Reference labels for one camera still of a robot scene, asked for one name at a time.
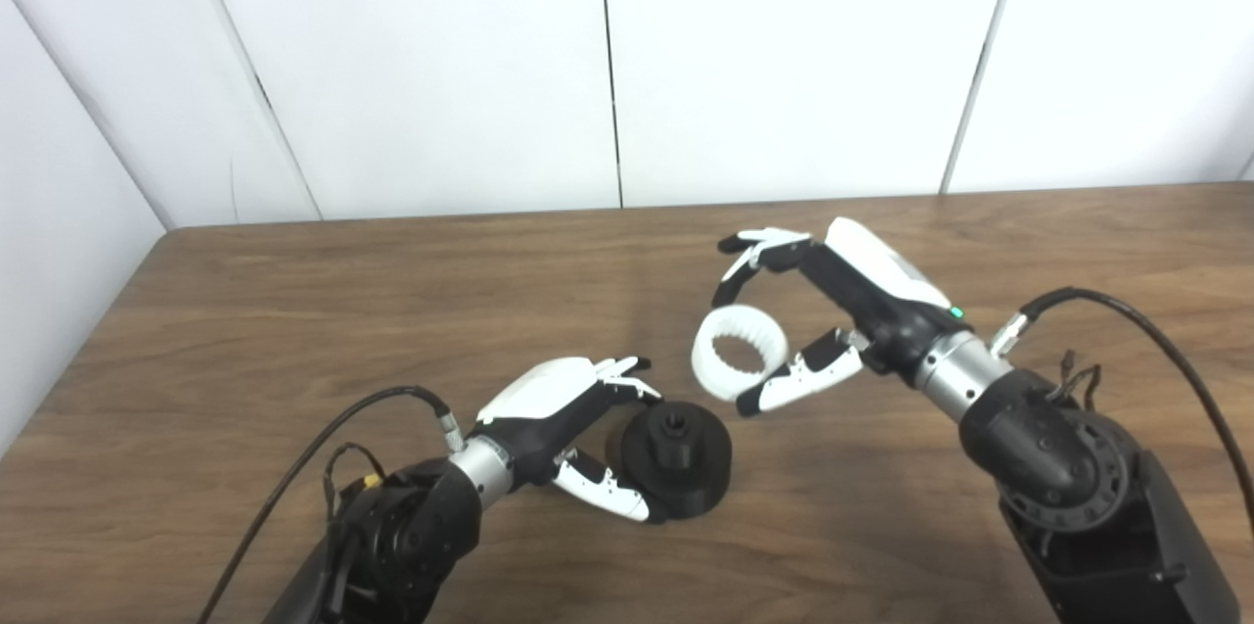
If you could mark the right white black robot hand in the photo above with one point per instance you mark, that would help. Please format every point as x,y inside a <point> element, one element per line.
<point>872,291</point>

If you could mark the round black plastic part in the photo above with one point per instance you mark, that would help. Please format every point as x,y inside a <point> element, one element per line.
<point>700,462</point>

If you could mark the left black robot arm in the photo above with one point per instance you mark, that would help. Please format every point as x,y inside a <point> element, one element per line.
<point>402,541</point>

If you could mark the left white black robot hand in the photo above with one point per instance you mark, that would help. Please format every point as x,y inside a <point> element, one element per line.
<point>544,394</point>

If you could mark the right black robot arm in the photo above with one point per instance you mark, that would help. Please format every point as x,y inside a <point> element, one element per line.
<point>1058,467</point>

